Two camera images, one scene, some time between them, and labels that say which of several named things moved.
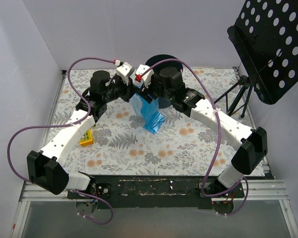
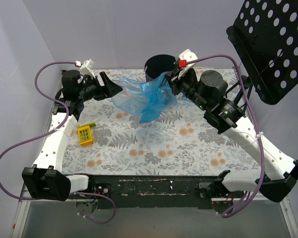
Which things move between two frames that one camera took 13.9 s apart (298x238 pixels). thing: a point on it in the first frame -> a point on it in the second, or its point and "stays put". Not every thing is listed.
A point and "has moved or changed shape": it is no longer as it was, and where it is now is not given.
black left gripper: x=126 y=91 -> x=101 y=86
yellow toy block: x=87 y=139 stays put
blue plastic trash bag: x=152 y=119 has moved or changed shape
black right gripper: x=145 y=93 -> x=174 y=82
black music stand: x=271 y=38 stays put
